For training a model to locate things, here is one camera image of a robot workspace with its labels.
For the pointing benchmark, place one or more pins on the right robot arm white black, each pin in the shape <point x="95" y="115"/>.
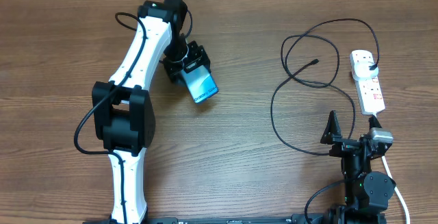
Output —
<point x="367" y="192"/>

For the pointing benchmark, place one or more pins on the Galaxy S24+ smartphone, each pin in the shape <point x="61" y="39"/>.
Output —
<point x="200" y="83"/>

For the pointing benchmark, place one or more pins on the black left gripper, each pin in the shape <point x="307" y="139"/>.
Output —
<point x="198" y="56"/>

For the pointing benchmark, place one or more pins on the white power strip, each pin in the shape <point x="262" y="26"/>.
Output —
<point x="369" y="91"/>

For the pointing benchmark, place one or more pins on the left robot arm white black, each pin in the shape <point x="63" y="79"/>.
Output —
<point x="122" y="110"/>

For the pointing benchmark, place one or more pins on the white charger plug adapter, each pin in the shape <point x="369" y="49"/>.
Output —
<point x="364" y="70"/>

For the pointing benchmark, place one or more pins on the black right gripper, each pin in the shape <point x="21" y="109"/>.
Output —
<point x="330" y="135"/>

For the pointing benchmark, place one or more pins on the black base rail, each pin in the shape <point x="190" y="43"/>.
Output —
<point x="293" y="219"/>

